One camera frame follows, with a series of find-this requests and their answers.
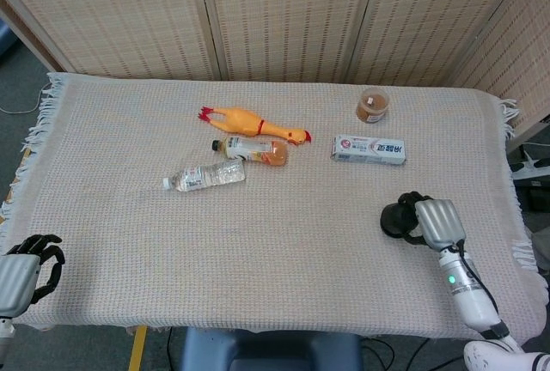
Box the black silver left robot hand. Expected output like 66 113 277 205
0 234 66 316

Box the bamboo folding screen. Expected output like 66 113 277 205
0 0 550 140

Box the white blue toothpaste box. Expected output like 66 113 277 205
329 134 407 167

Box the yellow rubber chicken toy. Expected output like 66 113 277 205
198 106 314 147

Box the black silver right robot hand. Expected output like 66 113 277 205
397 191 468 252

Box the beige woven fringed tablecloth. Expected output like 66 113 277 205
0 71 549 346

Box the white floor cable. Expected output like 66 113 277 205
0 86 45 115

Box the blue plastic object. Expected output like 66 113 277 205
0 22 18 61

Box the black cup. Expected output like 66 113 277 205
380 201 425 239

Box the clear jar of rubber bands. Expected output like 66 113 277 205
355 88 390 124

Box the orange juice bottle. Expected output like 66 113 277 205
211 137 289 167

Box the clear plastic water bottle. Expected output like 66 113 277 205
162 160 247 193

